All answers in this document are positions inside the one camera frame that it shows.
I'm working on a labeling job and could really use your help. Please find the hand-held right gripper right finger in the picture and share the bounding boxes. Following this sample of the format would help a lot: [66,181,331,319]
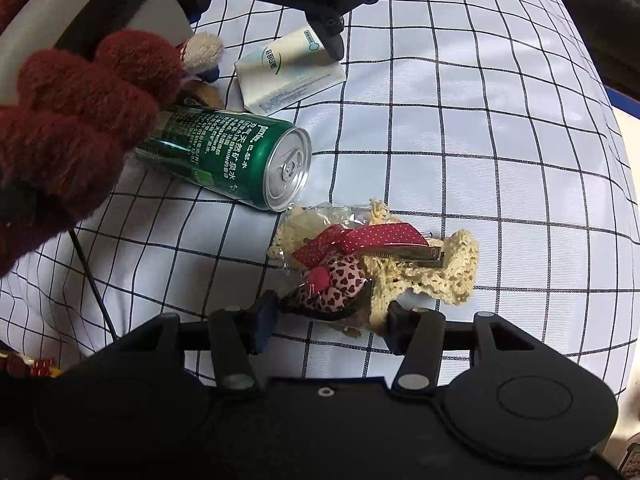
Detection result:
[387,300,568,402]

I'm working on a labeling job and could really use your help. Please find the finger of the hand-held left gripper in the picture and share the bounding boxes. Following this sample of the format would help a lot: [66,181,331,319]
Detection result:
[305,10,346,59]

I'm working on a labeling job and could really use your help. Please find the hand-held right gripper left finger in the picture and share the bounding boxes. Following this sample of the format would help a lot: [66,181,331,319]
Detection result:
[117,290,279,398]

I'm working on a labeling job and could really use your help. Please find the small white tissue packet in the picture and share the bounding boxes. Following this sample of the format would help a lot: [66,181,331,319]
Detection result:
[234,26,347,116]

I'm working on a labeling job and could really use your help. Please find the lace hair clip bundle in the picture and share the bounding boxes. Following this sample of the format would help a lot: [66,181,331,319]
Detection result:
[268,199,481,337]

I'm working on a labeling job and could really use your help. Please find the beige plush toy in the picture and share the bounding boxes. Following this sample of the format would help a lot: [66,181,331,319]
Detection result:
[179,31,226,84]

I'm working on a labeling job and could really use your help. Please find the brown wooden object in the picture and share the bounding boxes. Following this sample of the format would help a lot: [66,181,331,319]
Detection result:
[176,80,226,111]

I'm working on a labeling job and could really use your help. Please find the green drink can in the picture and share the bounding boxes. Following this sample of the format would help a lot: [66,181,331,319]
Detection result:
[131,104,312,213]

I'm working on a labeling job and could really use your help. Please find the checked white bed sheet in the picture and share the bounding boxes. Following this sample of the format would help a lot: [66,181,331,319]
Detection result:
[0,0,640,397]

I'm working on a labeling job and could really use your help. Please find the colourful small packet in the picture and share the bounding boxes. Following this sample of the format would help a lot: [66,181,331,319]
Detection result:
[0,351,64,379]

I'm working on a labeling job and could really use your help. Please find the black cable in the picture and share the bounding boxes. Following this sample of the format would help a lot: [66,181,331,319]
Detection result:
[69,226,119,342]

